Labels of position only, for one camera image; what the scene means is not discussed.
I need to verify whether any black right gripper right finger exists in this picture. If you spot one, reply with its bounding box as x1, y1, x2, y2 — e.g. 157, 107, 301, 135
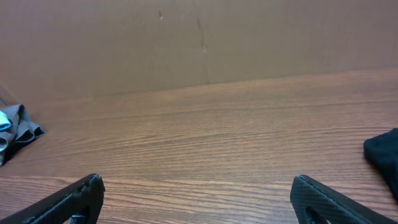
290, 175, 397, 224

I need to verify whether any grey folded garment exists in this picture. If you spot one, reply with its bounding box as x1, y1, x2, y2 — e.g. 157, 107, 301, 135
1, 104, 45, 166

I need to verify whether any black t-shirt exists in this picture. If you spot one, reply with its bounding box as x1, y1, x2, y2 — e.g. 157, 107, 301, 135
363, 128, 397, 200

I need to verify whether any light blue printed t-shirt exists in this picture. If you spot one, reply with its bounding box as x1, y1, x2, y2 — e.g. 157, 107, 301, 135
0, 111, 12, 131

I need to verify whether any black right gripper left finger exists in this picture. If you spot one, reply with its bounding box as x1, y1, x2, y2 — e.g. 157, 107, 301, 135
1, 174, 105, 224

